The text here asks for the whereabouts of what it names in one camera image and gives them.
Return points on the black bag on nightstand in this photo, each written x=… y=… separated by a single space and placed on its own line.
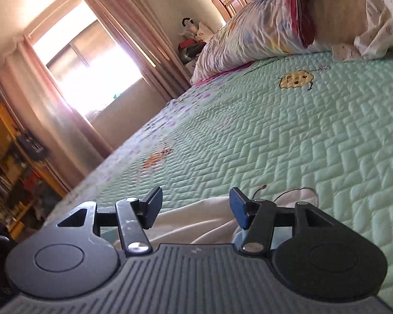
x=190 y=52

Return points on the pink curtain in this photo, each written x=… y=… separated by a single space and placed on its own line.
x=52 y=111
x=134 y=32

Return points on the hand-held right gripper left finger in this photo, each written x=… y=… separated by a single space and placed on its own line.
x=154 y=207

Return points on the white plastic bag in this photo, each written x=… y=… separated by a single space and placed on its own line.
x=199 y=31

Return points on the dark red striped garment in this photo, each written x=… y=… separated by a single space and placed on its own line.
x=301 y=9

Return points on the green quilted bee bedspread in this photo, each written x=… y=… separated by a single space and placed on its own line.
x=265 y=137

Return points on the light blue and white jacket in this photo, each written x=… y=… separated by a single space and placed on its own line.
x=193 y=222

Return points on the window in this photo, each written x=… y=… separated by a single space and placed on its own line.
x=88 y=62

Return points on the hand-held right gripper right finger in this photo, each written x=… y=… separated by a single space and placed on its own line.
x=239 y=207

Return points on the floral pillow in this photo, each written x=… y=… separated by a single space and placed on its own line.
x=249 y=36

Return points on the wooden bookshelf cabinet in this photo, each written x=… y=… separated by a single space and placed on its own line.
x=6 y=170

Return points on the black hanging bag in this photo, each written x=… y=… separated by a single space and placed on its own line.
x=31 y=145

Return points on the beige pillow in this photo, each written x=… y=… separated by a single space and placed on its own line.
x=340 y=16

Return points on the white printed garment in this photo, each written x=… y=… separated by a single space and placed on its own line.
x=383 y=16

